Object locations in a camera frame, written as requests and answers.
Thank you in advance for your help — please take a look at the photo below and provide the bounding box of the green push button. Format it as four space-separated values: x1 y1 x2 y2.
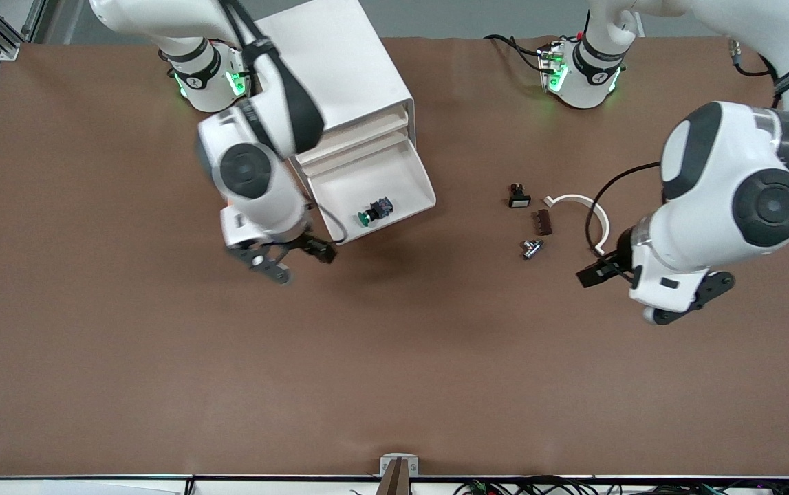
358 197 395 228

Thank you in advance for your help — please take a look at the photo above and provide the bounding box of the beige cabinet drawer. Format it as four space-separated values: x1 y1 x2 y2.
296 131 437 245
298 122 411 170
296 103 410 157

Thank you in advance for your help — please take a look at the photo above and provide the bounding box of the white drawer cabinet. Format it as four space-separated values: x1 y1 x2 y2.
255 0 417 181

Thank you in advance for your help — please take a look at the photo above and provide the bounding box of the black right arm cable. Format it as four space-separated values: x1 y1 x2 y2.
219 0 348 246

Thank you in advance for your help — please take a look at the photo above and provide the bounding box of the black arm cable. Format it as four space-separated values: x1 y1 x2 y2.
585 162 663 259
219 0 348 246

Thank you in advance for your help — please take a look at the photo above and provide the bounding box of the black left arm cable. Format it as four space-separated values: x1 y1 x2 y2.
585 162 663 259

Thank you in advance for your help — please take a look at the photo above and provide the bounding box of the white curved plastic bracket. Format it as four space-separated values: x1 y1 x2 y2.
543 194 610 257

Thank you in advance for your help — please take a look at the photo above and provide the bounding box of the grey metal table bracket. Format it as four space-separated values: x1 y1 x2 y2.
380 453 420 478

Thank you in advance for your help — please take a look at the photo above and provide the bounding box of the black cable bundle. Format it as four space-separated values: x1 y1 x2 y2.
453 476 789 495

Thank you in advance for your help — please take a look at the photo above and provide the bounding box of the black base cable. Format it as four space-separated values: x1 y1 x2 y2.
484 33 548 73

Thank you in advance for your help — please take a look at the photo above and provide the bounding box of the white table edge rail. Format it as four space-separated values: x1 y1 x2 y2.
0 474 789 495

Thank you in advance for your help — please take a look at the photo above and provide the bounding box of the aluminium frame profile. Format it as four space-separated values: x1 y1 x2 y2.
0 0 58 61

